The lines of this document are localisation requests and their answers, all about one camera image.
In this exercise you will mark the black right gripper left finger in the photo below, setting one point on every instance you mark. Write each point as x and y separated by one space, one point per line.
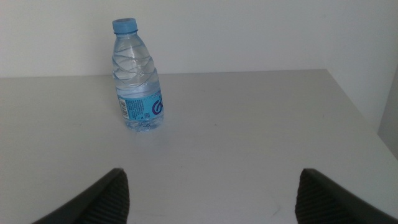
109 202

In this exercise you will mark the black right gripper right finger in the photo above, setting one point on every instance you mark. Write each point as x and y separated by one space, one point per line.
323 205

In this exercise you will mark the clear water bottle blue cap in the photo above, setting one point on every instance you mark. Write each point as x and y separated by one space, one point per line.
136 84

